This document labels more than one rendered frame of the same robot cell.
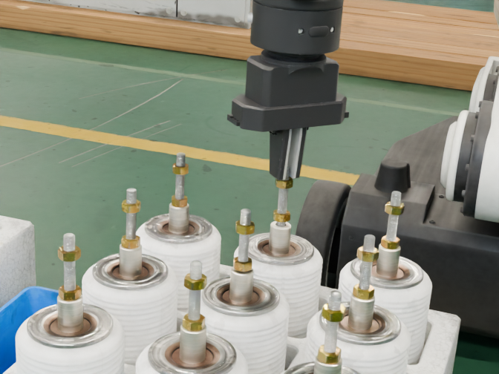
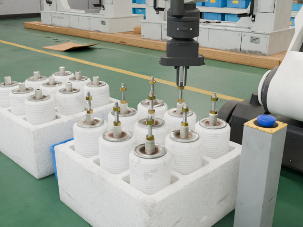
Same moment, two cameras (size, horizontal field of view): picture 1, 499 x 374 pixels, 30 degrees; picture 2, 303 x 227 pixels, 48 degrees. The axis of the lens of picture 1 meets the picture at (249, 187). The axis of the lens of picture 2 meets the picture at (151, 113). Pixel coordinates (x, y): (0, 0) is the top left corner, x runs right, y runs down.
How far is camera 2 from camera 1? 0.40 m
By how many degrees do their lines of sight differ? 26
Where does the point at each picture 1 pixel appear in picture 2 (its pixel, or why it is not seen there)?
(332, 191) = (233, 103)
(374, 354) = (181, 145)
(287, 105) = (176, 56)
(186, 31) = (242, 56)
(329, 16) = (188, 24)
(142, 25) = (227, 53)
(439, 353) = (227, 157)
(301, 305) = not seen: hidden behind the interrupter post
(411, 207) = (259, 110)
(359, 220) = (238, 113)
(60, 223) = not seen: hidden behind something
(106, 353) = (95, 131)
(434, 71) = not seen: outside the picture
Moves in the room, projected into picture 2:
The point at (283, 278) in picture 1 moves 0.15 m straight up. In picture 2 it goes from (175, 121) to (176, 70)
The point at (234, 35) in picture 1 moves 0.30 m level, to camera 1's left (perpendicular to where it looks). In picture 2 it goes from (259, 58) to (222, 55)
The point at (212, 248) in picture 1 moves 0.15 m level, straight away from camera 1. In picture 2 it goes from (160, 111) to (177, 97)
